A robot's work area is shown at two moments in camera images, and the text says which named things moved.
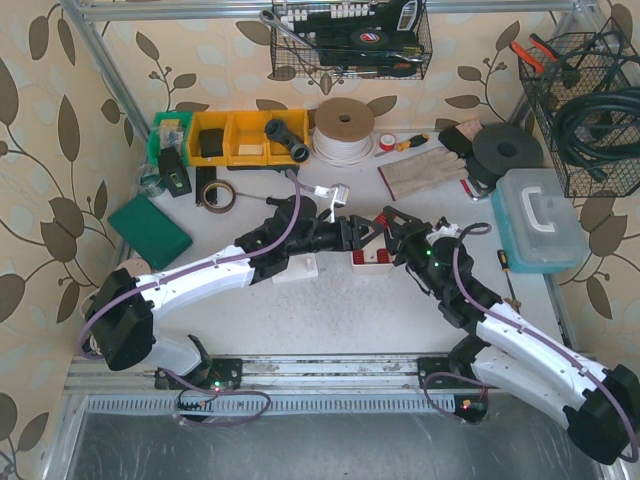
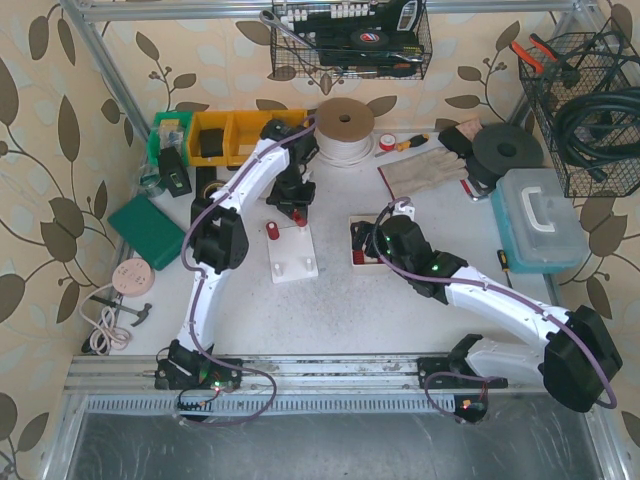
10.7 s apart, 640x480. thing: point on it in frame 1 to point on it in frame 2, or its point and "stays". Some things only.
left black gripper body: [354, 231] to [291, 196]
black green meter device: [173, 172] stays
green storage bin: [169, 130] stays
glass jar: [149, 180] stays
